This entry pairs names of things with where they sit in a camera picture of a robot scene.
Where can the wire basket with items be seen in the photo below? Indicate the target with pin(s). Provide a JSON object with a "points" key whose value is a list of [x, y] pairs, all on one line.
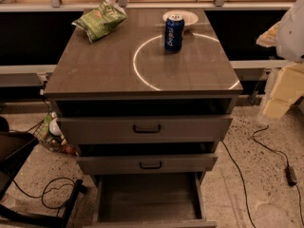
{"points": [[51, 137]]}

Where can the grey three-drawer cabinet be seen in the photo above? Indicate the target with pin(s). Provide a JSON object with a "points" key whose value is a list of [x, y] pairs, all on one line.
{"points": [[130, 74]]}

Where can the grey drawer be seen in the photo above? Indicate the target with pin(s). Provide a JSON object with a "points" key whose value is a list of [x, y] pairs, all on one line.
{"points": [[147, 164], [169, 200], [164, 129]]}

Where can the grey top drawer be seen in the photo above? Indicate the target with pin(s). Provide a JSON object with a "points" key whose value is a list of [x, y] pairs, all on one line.
{"points": [[164, 129]]}

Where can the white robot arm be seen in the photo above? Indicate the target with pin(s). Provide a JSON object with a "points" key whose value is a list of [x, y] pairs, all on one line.
{"points": [[290, 34]]}

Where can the grey bottom drawer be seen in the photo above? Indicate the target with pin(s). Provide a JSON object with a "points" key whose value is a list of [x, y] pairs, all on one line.
{"points": [[169, 200]]}

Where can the grey middle drawer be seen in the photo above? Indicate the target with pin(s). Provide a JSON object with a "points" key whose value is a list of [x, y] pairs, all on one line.
{"points": [[147, 164]]}

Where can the green chip bag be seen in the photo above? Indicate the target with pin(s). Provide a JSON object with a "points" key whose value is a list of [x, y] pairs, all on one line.
{"points": [[100, 21]]}

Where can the white bowl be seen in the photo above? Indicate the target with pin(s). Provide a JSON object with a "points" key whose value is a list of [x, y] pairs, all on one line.
{"points": [[190, 18]]}

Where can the blue Pepsi can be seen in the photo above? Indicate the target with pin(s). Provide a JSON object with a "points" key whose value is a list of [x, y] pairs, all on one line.
{"points": [[174, 25]]}

